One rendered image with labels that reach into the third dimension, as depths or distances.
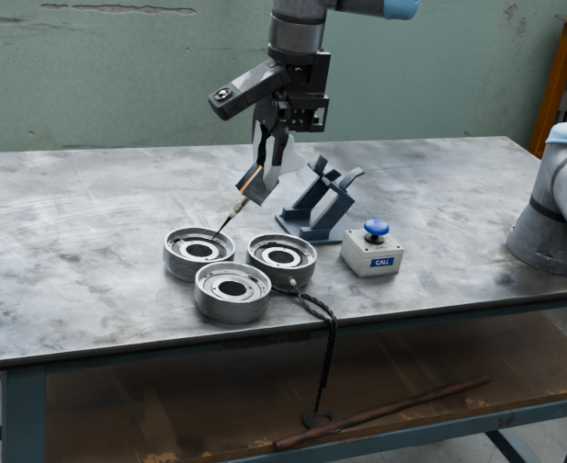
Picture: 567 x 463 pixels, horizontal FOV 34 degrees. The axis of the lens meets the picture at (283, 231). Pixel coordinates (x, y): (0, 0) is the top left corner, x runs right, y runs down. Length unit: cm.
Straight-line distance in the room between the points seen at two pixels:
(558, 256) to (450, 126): 201
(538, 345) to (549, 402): 16
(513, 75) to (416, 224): 205
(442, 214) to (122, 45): 149
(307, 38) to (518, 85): 244
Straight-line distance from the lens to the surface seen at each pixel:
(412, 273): 146
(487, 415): 166
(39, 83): 289
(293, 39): 126
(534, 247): 157
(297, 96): 130
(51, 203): 152
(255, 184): 135
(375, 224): 142
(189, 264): 131
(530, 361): 181
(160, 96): 300
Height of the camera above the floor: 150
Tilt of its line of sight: 28 degrees down
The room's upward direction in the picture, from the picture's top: 9 degrees clockwise
